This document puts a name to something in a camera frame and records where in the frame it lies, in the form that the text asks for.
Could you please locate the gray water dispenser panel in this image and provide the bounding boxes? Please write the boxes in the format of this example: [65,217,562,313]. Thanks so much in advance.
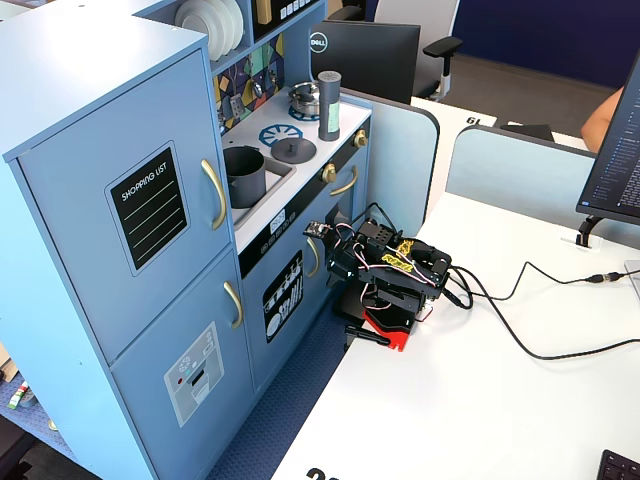
[163,321,225,429]

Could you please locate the fridge door with shopping list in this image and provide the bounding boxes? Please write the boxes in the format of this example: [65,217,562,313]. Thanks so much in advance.
[17,47,235,365]

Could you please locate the long black power cable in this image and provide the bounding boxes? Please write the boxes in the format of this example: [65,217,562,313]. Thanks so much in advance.
[447,267,640,361]

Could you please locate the black keyboard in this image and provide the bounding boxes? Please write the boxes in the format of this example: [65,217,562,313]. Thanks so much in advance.
[597,448,640,480]

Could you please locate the dishwasher door with print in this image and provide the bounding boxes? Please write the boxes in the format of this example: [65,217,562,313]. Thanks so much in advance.
[239,199,331,394]

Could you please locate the black camera cable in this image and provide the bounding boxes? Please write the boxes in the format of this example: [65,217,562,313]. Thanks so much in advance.
[444,264,475,310]

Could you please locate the blue toy kitchen unit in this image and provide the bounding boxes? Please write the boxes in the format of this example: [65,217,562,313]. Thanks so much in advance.
[0,0,374,480]

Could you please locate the fridge door with dispenser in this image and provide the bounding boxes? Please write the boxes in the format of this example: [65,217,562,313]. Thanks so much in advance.
[109,247,256,480]

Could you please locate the black usb cable with connector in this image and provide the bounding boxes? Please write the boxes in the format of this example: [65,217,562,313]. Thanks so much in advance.
[469,257,626,291]

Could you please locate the desk partition panel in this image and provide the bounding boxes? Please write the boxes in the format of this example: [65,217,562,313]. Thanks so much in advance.
[339,84,441,239]
[444,124,599,211]

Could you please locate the stainless steel pot with lid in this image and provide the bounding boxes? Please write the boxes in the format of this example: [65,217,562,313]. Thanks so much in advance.
[288,81,322,116]

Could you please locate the black Dell monitor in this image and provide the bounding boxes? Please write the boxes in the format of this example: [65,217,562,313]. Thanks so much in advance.
[308,20,422,105]

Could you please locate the black toy microwave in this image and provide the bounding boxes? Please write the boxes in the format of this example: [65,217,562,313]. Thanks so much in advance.
[252,0,326,44]

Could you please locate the bare forearm of person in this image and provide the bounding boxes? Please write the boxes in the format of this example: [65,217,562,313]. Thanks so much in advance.
[579,85,627,152]

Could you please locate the black monitor stand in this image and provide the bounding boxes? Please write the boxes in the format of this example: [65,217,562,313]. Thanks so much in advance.
[574,214,604,249]

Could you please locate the gold curved fridge handle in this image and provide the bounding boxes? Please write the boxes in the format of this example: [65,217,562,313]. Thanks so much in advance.
[222,281,245,330]
[200,158,228,231]

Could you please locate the gray pot lid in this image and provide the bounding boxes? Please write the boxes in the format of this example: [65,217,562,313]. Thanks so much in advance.
[270,137,318,165]

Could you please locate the metal slotted spatula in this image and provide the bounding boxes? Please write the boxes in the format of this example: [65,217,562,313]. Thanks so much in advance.
[228,74,245,119]

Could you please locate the gray plastic pot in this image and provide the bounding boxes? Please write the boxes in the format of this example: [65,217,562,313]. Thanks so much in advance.
[223,145,268,210]

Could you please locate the blue burner ring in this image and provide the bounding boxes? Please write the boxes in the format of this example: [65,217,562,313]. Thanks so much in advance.
[288,104,321,123]
[258,123,305,150]

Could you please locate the gray office chair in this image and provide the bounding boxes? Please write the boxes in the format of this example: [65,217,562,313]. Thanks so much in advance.
[327,0,464,101]

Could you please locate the gray sink basin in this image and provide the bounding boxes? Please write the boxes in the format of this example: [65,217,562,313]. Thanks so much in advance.
[229,158,298,229]

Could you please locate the oven door with window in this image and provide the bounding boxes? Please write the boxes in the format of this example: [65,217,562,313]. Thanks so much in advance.
[322,147,372,281]

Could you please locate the gold oven handle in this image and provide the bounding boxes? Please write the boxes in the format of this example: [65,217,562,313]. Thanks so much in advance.
[328,165,360,197]

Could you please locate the black shopping list board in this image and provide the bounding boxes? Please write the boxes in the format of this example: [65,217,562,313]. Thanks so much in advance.
[103,140,192,278]

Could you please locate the white plate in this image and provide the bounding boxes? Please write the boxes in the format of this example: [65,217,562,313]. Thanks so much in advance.
[214,0,237,57]
[173,0,222,62]
[228,0,246,51]

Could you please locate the gray salt shaker with label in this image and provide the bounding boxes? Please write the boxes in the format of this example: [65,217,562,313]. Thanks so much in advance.
[317,70,343,143]

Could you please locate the black table clamp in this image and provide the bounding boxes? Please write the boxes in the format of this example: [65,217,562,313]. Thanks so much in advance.
[343,322,391,349]

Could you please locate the computer monitor showing text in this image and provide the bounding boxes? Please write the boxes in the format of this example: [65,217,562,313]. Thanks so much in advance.
[575,47,640,231]

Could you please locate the gold dishwasher handle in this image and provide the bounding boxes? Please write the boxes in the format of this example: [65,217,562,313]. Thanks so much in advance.
[305,236,321,279]

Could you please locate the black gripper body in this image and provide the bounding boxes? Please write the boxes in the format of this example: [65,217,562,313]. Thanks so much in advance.
[332,230,374,274]

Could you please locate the black and red robot base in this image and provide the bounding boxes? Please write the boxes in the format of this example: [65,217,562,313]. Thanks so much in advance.
[357,282,436,354]

